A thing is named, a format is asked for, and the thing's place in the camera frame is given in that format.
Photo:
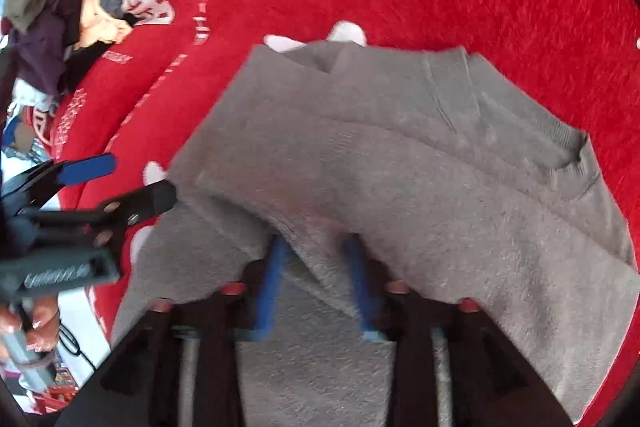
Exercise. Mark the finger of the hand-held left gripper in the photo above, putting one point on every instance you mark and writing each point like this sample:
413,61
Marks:
85,170
145,202

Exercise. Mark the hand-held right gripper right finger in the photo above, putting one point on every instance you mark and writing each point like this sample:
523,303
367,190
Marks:
362,297

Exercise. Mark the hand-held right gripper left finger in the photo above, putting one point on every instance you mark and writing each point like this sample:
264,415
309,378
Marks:
272,289

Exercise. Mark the grey sweater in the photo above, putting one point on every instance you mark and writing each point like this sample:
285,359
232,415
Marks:
400,182

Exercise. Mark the pile of mixed clothes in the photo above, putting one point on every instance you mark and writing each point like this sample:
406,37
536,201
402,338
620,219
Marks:
35,52

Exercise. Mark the person's left hand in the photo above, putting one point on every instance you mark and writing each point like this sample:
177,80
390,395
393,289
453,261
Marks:
44,324

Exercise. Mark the red white printed cloth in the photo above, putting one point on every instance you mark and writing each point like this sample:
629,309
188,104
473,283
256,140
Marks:
37,124

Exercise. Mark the peach cloth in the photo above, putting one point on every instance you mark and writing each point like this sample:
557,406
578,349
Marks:
97,19

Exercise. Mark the grey blue cloth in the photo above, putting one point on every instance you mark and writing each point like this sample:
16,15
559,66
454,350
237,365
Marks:
112,2

